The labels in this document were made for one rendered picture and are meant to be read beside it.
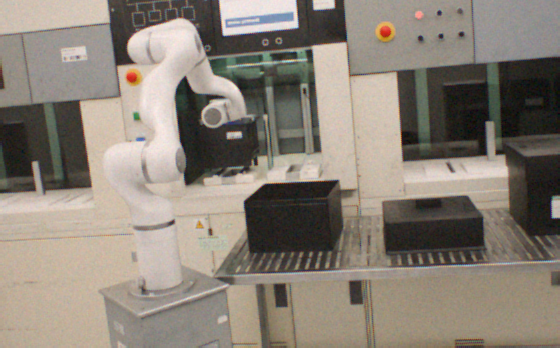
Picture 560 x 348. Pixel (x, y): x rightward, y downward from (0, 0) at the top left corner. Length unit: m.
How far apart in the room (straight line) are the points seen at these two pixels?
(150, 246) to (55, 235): 1.03
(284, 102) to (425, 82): 0.81
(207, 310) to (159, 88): 0.64
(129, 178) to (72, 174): 1.42
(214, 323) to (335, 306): 0.82
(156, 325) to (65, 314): 1.16
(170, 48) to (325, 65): 0.64
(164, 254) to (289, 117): 1.66
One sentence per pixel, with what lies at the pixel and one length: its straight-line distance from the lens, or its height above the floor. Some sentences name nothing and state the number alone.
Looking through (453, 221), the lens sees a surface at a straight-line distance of 1.99.
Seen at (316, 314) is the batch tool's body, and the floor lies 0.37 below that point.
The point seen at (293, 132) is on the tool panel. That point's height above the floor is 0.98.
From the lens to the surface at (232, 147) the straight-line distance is 2.70.
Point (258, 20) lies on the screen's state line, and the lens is 2.44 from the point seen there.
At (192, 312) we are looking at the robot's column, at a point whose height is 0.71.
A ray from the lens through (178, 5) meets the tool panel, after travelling 2.51.
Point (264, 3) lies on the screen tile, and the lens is 2.44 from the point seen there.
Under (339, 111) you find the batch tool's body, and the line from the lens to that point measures 2.37.
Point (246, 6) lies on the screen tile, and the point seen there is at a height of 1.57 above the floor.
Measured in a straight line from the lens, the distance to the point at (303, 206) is 2.05.
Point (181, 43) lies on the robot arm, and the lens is 1.96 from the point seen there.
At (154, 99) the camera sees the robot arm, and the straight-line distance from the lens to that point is 1.88.
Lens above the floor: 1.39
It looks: 9 degrees down
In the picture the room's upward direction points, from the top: 6 degrees counter-clockwise
